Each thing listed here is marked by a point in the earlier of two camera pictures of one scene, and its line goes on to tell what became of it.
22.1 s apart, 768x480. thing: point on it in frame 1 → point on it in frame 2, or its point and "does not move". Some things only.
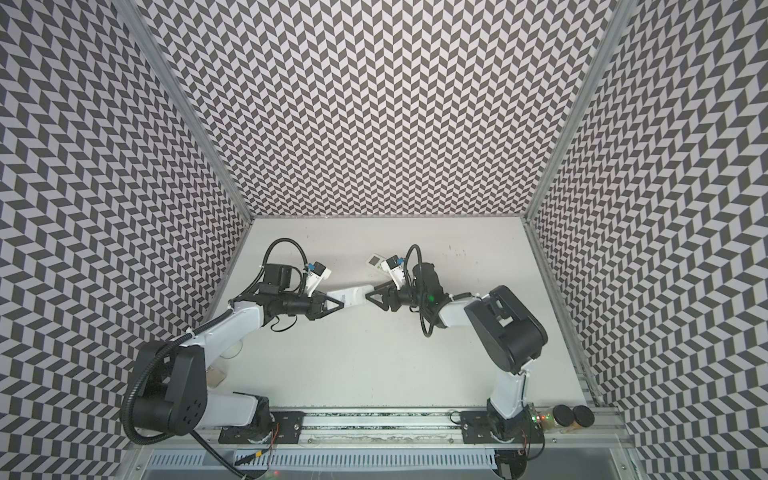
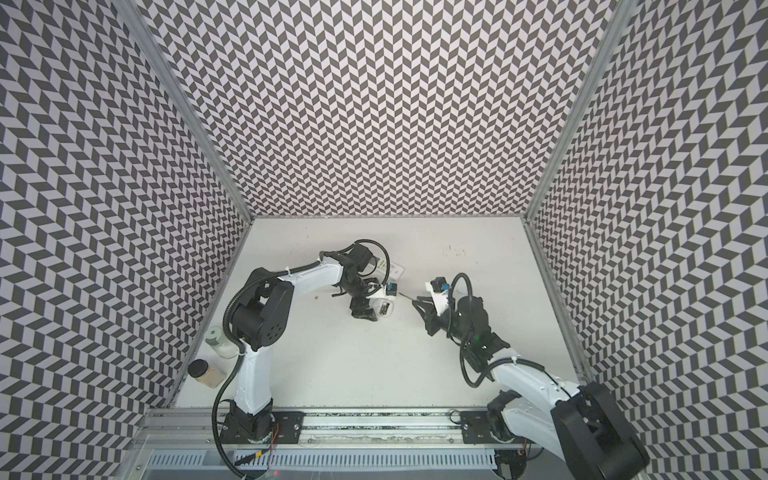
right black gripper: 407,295 → 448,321
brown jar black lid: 214,377 does not move
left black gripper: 318,309 → 362,309
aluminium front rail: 401,428 does not move
